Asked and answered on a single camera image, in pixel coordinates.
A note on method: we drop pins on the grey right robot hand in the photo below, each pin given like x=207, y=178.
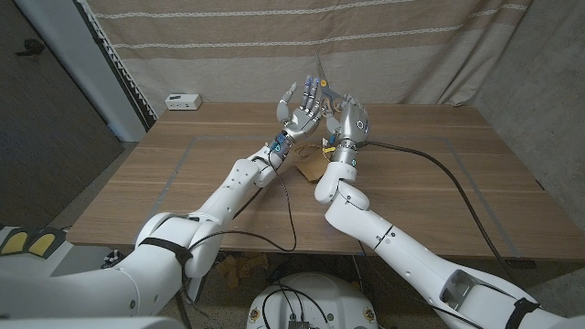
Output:
x=354, y=125

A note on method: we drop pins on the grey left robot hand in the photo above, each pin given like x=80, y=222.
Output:
x=301, y=123

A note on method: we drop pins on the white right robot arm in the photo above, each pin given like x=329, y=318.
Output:
x=411, y=260

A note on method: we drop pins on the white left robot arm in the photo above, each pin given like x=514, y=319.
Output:
x=228, y=196

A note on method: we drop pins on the brown paper bag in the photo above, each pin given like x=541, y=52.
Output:
x=313, y=166

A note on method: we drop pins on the beige striped curtain backdrop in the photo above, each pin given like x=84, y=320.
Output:
x=388, y=55

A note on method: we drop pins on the white power strip box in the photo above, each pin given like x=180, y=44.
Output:
x=183, y=101

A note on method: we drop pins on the grey tape outline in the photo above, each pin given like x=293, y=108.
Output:
x=173, y=176

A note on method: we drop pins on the brown cardboard scraps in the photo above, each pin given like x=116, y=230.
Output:
x=249, y=267

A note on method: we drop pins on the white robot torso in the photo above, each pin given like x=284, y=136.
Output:
x=333, y=297

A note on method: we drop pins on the black triangle-patterned trim strip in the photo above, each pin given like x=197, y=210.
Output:
x=125, y=80

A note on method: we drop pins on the dark flat table foot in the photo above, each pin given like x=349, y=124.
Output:
x=521, y=264

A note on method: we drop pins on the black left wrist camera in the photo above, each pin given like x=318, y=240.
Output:
x=276, y=146

